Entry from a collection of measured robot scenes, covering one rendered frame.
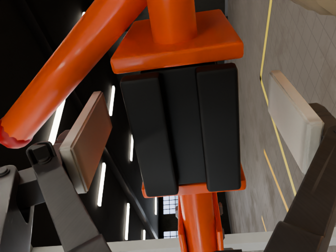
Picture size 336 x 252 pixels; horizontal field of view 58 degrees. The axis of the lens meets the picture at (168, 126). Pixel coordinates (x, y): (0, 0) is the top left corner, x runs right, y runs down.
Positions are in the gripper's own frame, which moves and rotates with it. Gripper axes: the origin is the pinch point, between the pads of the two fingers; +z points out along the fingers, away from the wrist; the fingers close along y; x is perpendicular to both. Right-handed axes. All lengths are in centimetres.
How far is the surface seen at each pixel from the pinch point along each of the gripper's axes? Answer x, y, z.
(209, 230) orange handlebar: -7.5, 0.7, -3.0
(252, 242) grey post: -241, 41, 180
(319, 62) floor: -104, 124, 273
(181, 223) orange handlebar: -7.4, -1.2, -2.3
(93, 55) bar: 4.7, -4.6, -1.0
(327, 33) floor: -73, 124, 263
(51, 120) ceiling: -234, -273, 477
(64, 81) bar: 3.5, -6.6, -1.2
